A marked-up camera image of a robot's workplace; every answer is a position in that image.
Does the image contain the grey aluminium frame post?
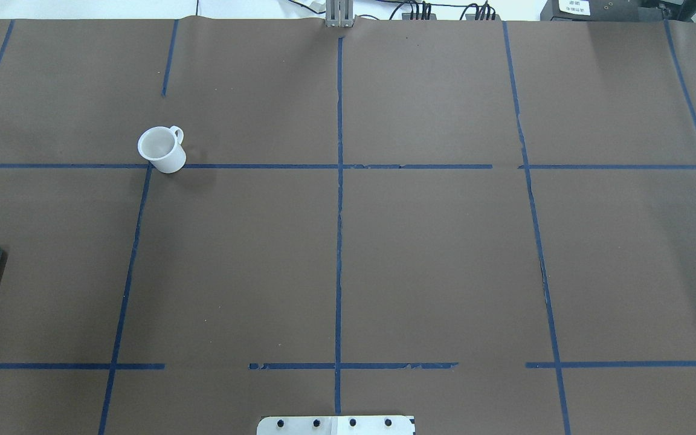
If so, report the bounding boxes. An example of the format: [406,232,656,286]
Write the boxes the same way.
[325,0,355,28]

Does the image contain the brown paper table cover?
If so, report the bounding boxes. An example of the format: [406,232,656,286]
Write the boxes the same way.
[0,17,696,434]

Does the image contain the white plastic cup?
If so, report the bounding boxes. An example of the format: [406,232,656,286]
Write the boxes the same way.
[137,126,186,174]

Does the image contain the black power strip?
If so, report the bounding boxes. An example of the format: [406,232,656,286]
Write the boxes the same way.
[389,1,501,22]

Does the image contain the black device with label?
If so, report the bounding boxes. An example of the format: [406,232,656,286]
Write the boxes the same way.
[540,1,665,22]

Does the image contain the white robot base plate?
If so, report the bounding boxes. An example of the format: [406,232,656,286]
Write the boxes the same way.
[256,415,416,434]

